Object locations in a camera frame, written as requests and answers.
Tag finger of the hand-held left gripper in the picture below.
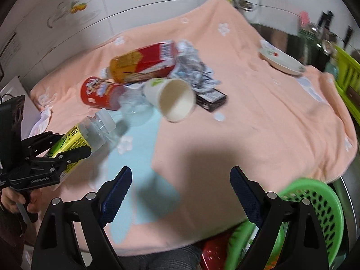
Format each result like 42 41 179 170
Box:
23 131 68 159
27 146 92 179

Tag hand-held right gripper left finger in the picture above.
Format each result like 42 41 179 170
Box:
31 166 133 270

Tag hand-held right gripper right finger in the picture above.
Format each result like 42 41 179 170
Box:
230 166 329 270

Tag clear bottle with yellow label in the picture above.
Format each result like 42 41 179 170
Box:
46 108 117 161

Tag red snack can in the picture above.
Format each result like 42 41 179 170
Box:
80 76 127 111

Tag clear plastic bottle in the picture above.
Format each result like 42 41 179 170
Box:
118 90 154 127

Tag green plastic basket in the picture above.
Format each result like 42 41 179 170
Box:
225 177 344 270

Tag drink bottle with red label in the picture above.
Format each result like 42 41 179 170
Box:
101 42 180 84

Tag white paper cup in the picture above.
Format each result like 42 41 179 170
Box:
142 78 196 123

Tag silver foil wrapper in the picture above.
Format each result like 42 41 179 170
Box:
169 40 221 93

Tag person's left forearm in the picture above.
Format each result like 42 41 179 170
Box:
0 208 40 270

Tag person's left hand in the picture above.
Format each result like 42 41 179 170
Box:
0 187 41 214

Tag white tissue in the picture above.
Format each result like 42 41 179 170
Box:
29 107 54 137

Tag peach printed blanket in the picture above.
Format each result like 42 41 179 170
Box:
29 0 358 256

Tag red bag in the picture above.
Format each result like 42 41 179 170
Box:
201 232 234 270

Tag person's grey trousers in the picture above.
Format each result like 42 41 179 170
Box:
121 243 203 270

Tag black box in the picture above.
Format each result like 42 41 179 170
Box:
194 86 228 113

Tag small orange fruit sticker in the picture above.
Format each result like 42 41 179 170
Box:
70 1 86 14

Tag white plate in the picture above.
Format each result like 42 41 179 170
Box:
259 46 306 76

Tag lime green plastic rack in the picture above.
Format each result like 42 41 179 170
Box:
333 45 360 119

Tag green glass bottle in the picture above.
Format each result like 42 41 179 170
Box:
297 11 320 64

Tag black bottle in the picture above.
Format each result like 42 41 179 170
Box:
318 11 334 48

